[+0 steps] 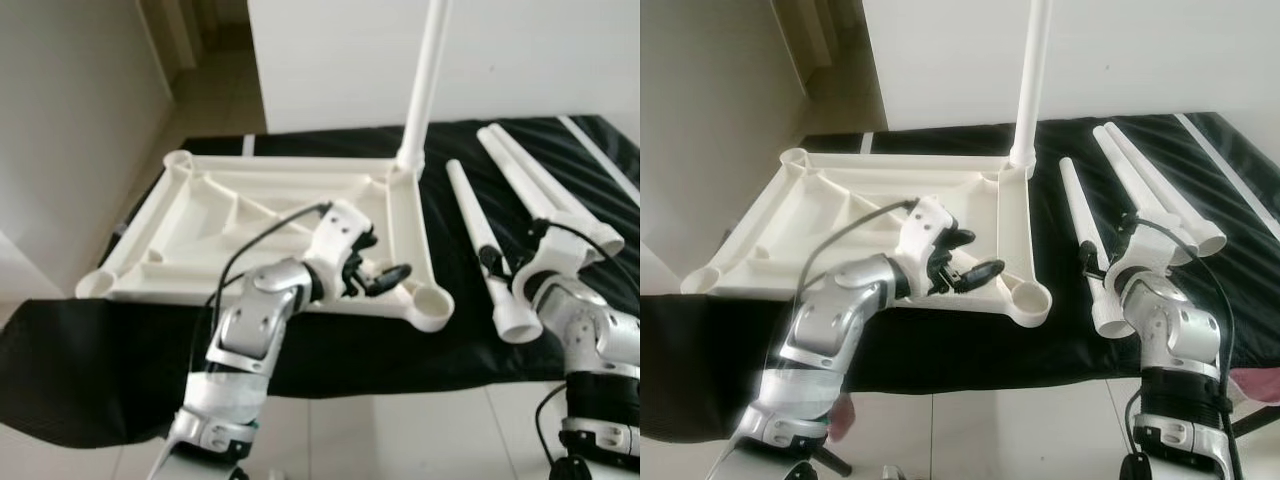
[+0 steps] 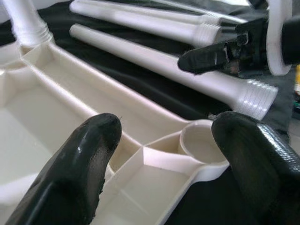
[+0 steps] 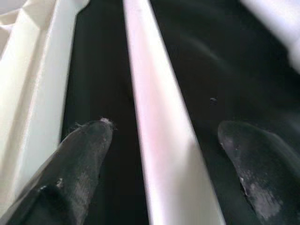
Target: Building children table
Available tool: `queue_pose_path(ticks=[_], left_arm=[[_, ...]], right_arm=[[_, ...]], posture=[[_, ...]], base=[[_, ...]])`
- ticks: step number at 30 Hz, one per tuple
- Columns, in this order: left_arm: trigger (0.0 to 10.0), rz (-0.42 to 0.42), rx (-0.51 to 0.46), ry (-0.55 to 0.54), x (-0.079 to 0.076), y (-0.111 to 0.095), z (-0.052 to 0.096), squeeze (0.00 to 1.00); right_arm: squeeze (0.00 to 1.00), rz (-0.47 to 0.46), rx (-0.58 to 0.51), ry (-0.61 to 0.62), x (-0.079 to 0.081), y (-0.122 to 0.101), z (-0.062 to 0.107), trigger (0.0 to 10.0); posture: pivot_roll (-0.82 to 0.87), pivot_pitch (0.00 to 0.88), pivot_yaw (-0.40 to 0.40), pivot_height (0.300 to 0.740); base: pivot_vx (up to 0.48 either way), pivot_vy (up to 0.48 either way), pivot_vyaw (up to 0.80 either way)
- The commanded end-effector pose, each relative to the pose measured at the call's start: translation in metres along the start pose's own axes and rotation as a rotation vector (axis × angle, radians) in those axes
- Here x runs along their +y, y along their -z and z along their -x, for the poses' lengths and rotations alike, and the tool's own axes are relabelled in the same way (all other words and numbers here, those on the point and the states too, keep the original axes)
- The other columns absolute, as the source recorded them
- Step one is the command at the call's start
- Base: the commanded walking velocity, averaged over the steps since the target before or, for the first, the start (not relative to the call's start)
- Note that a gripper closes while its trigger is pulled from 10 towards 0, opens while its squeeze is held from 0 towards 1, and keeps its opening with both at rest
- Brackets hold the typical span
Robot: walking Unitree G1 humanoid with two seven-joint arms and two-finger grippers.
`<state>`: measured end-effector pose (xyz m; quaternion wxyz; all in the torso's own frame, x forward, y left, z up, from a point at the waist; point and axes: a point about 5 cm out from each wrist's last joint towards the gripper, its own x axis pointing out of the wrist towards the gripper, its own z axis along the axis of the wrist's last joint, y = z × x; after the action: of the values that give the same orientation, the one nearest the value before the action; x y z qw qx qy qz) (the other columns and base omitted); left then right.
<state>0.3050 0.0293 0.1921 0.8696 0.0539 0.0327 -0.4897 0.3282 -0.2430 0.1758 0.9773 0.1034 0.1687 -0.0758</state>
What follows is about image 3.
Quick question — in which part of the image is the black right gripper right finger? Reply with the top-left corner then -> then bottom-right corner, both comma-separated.
217,120 -> 300,225

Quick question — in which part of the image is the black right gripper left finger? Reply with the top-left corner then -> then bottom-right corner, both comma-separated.
0,118 -> 118,225

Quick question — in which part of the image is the white plastic children table top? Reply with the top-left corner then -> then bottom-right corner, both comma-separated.
0,0 -> 91,204

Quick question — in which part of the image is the black table cloth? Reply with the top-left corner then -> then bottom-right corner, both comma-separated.
58,0 -> 300,225

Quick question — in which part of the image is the white plastic table leg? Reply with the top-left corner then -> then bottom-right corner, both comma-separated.
239,0 -> 300,68
121,0 -> 227,225

